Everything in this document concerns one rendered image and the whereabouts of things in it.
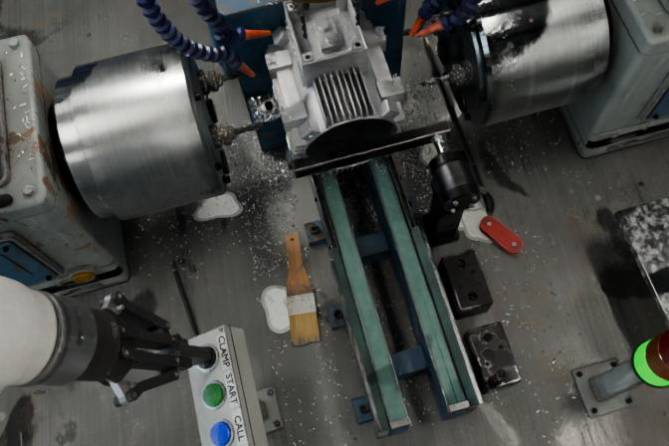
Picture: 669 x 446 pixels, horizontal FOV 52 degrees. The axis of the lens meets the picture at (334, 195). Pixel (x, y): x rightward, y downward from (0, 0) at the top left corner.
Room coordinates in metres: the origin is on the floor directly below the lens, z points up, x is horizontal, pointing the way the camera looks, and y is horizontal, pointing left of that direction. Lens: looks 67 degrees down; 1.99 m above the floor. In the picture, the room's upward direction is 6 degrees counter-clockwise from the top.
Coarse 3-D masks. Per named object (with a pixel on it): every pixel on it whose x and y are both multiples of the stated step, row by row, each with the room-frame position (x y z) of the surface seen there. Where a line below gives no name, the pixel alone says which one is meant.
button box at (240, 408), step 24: (216, 336) 0.21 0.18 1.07; (240, 336) 0.22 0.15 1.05; (216, 360) 0.18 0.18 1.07; (240, 360) 0.18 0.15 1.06; (192, 384) 0.16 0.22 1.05; (240, 384) 0.15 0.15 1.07; (216, 408) 0.12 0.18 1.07; (240, 408) 0.12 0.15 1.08; (240, 432) 0.09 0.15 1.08; (264, 432) 0.09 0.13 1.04
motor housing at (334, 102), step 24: (288, 48) 0.66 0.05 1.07; (288, 72) 0.62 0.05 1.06; (336, 72) 0.58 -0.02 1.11; (360, 72) 0.58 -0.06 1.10; (384, 72) 0.60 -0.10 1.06; (288, 96) 0.58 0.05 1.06; (312, 96) 0.56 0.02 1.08; (336, 96) 0.54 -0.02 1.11; (360, 96) 0.54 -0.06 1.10; (336, 120) 0.51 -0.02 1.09; (360, 120) 0.58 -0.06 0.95; (384, 120) 0.56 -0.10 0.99; (312, 144) 0.54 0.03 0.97; (336, 144) 0.55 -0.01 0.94; (336, 168) 0.50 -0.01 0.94
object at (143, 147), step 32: (96, 64) 0.62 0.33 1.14; (128, 64) 0.61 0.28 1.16; (160, 64) 0.60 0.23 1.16; (192, 64) 0.62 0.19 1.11; (64, 96) 0.57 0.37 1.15; (96, 96) 0.55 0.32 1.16; (128, 96) 0.55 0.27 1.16; (160, 96) 0.54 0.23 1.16; (192, 96) 0.54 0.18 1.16; (64, 128) 0.51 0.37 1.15; (96, 128) 0.50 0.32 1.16; (128, 128) 0.50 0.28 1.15; (160, 128) 0.50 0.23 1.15; (192, 128) 0.50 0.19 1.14; (224, 128) 0.53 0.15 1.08; (96, 160) 0.47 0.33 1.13; (128, 160) 0.46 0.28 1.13; (160, 160) 0.46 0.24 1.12; (192, 160) 0.46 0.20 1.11; (224, 160) 0.51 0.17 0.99; (96, 192) 0.44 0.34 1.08; (128, 192) 0.43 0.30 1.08; (160, 192) 0.44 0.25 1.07; (192, 192) 0.44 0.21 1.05; (224, 192) 0.46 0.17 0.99
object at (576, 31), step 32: (512, 0) 0.64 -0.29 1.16; (544, 0) 0.63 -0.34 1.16; (576, 0) 0.63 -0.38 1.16; (416, 32) 0.67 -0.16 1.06; (448, 32) 0.67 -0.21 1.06; (480, 32) 0.59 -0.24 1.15; (512, 32) 0.59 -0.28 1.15; (544, 32) 0.59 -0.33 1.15; (576, 32) 0.59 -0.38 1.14; (608, 32) 0.59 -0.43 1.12; (448, 64) 0.66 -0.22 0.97; (480, 64) 0.57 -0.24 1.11; (512, 64) 0.55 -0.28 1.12; (544, 64) 0.55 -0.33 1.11; (576, 64) 0.55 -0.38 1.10; (480, 96) 0.53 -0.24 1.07; (512, 96) 0.53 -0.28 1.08; (544, 96) 0.53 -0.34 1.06; (576, 96) 0.54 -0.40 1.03
